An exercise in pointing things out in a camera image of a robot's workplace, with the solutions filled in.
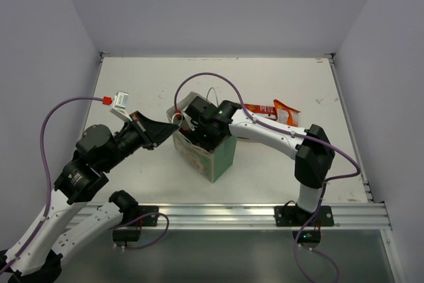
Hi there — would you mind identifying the green paper gift bag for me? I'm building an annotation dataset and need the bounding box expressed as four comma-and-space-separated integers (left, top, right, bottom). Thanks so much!
166, 106, 237, 183

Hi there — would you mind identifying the red Doritos chip bag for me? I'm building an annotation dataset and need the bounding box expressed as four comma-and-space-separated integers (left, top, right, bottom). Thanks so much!
237, 103, 279, 141

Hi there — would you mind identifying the orange fruit candy bag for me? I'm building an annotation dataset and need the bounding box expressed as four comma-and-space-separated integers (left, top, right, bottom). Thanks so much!
274, 99, 301, 127

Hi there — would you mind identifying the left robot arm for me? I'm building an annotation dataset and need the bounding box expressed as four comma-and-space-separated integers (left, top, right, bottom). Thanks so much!
1, 111, 178, 282

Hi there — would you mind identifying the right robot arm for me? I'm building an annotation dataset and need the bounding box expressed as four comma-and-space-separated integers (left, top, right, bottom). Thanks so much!
185, 97, 335, 213

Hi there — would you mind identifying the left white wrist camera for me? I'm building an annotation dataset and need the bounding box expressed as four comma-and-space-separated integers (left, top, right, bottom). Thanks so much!
110, 91, 131, 122

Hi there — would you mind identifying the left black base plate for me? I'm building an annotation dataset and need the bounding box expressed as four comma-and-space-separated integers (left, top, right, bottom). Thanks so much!
121, 205, 159, 228

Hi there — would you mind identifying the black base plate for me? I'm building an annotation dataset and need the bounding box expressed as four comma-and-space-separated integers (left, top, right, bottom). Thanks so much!
121, 205, 159, 228
274, 201, 335, 227

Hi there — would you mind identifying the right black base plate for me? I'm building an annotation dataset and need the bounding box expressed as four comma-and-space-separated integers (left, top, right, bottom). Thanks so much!
274, 201, 335, 227

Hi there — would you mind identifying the aluminium mounting rail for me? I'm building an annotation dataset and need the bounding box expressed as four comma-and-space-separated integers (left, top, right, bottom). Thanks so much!
62, 201, 394, 231

